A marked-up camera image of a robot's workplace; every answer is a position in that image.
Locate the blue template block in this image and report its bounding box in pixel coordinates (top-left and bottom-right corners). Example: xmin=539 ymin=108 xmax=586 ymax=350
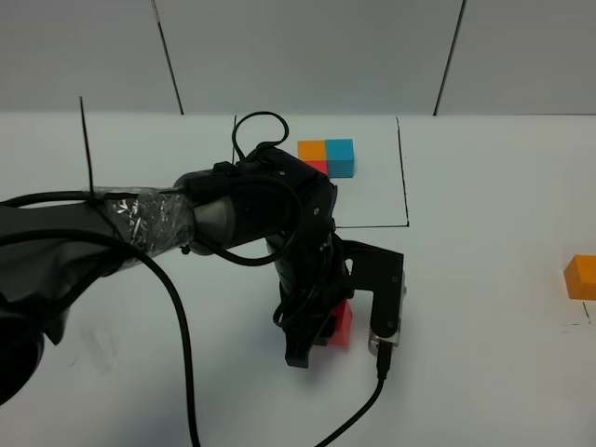
xmin=325 ymin=139 xmax=355 ymax=179

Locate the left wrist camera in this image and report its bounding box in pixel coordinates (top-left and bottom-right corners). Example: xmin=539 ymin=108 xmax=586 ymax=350
xmin=344 ymin=240 xmax=406 ymax=357

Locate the red template block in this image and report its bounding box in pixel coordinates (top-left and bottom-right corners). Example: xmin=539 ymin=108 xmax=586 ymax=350
xmin=305 ymin=160 xmax=328 ymax=175

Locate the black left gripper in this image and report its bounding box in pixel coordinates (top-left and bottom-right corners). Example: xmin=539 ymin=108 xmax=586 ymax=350
xmin=273 ymin=233 xmax=354 ymax=368

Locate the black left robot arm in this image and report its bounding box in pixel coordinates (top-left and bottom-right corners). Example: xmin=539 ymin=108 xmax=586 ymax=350
xmin=1 ymin=142 xmax=353 ymax=400

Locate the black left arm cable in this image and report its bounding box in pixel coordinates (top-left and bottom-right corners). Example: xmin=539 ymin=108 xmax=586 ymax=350
xmin=0 ymin=232 xmax=201 ymax=447

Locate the orange template block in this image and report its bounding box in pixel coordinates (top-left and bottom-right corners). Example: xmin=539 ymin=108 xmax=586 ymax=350
xmin=297 ymin=140 xmax=327 ymax=162

